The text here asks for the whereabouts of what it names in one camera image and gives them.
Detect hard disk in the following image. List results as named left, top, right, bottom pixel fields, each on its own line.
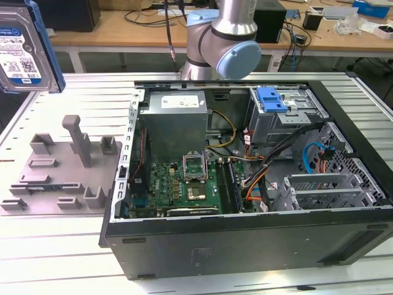
left=0, top=0, right=66, bottom=93

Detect metal disk bay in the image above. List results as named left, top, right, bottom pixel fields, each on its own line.
left=273, top=171, right=386, bottom=213

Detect metal socket cover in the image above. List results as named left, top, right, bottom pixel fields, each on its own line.
left=182, top=152, right=208, bottom=182

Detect grey power supply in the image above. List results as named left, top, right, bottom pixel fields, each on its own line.
left=139, top=90, right=212, bottom=154

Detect CPU socket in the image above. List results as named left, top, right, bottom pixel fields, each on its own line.
left=186, top=183, right=209, bottom=200

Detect green motherboard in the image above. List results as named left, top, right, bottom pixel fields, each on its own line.
left=128, top=161, right=255, bottom=216

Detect black RAM slots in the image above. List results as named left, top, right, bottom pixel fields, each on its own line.
left=214, top=159, right=234, bottom=214

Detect black graphics card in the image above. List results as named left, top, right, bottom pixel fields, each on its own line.
left=167, top=206, right=221, bottom=218

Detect metal optical drive cage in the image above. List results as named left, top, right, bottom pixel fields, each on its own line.
left=247, top=87, right=329, bottom=148

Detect black PC case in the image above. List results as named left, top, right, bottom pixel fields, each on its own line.
left=98, top=78, right=393, bottom=281

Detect grey parts rack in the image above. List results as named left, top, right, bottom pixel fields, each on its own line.
left=0, top=114, right=123, bottom=218

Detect wooden desk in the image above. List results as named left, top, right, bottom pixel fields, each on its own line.
left=39, top=0, right=393, bottom=58

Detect black upright box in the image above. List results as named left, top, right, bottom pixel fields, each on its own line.
left=254, top=7, right=288, bottom=44

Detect green RAM stick in holder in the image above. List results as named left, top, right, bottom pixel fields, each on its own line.
left=26, top=184, right=61, bottom=193

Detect small dark box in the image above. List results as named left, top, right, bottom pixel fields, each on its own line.
left=302, top=9, right=323, bottom=31

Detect large black box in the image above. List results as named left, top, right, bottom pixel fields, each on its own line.
left=38, top=0, right=101, bottom=33

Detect clear plastic bag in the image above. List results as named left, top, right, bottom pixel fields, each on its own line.
left=334, top=14, right=362, bottom=34

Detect white open box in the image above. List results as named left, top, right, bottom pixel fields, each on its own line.
left=373, top=24, right=393, bottom=40

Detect blue cardboard box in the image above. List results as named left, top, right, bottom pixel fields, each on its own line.
left=352, top=0, right=391, bottom=19

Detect yellow wires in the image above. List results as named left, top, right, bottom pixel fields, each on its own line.
left=205, top=110, right=237, bottom=151

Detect orange wire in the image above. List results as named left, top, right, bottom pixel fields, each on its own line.
left=245, top=173, right=268, bottom=202

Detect blue plastic drive bracket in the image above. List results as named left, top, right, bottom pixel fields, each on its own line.
left=257, top=87, right=289, bottom=114

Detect black cable bundle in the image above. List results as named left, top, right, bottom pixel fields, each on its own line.
left=242, top=122, right=326, bottom=213

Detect blue wire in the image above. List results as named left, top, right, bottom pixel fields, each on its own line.
left=302, top=141, right=328, bottom=175

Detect thin black hanging cable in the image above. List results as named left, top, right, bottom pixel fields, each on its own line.
left=164, top=0, right=181, bottom=73

